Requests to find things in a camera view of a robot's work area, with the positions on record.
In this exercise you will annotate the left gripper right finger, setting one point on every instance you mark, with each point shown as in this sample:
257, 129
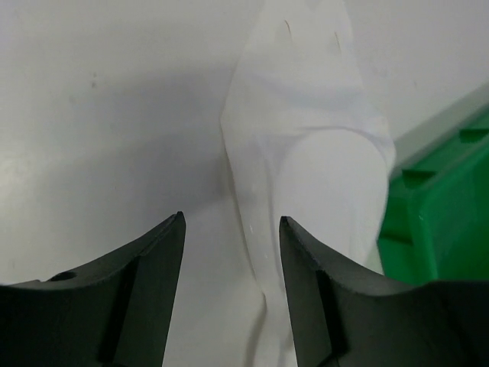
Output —
343, 314

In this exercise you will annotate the green plastic bin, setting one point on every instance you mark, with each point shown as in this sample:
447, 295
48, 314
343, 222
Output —
436, 221

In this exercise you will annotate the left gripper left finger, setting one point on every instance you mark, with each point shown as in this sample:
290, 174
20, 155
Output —
113, 311

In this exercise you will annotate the white garments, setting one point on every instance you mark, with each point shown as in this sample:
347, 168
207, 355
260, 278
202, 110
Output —
304, 141

